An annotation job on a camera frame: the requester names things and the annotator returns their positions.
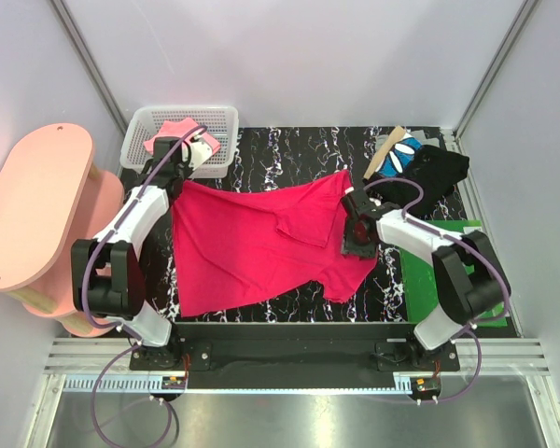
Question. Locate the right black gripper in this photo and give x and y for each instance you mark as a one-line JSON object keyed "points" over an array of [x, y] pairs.
{"points": [[348, 245]]}

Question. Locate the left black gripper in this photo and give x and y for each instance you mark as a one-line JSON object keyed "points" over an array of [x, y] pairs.
{"points": [[185, 165]]}

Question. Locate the crimson red t-shirt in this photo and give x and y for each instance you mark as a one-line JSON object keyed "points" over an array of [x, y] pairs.
{"points": [[234, 249]]}

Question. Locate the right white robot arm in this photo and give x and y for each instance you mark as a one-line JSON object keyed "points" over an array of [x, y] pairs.
{"points": [[468, 276]]}

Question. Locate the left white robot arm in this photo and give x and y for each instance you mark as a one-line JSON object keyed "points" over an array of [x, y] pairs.
{"points": [[108, 283]]}

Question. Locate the light pink folded t-shirt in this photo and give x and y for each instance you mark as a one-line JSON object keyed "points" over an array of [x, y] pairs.
{"points": [[177, 129]]}

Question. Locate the white plastic mesh basket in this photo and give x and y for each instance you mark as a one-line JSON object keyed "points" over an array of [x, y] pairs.
{"points": [[222, 123]]}

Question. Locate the green cutting mat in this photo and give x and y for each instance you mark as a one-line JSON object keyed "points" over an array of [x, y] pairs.
{"points": [[418, 277]]}

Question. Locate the blue white graphic t-shirt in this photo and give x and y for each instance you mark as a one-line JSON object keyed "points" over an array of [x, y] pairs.
{"points": [[399, 156]]}

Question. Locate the black folded t-shirt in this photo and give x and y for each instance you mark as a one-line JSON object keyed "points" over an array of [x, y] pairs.
{"points": [[431, 175]]}

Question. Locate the tan folded t-shirt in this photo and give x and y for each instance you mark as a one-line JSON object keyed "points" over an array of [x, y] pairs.
{"points": [[380, 154]]}

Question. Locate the grey folded t-shirt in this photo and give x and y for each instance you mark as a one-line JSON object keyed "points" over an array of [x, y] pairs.
{"points": [[418, 135]]}

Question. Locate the pink three-tier wooden shelf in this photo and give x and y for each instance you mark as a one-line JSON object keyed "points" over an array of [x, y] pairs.
{"points": [[52, 194]]}

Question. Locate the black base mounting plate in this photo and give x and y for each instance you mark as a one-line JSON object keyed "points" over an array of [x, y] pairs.
{"points": [[298, 357]]}

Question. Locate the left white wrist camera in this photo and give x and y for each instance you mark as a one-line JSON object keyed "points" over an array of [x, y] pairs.
{"points": [[199, 149]]}

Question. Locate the aluminium rail frame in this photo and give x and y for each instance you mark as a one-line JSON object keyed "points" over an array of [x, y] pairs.
{"points": [[296, 394]]}

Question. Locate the white slotted cable duct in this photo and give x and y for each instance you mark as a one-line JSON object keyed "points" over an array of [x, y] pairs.
{"points": [[125, 383]]}

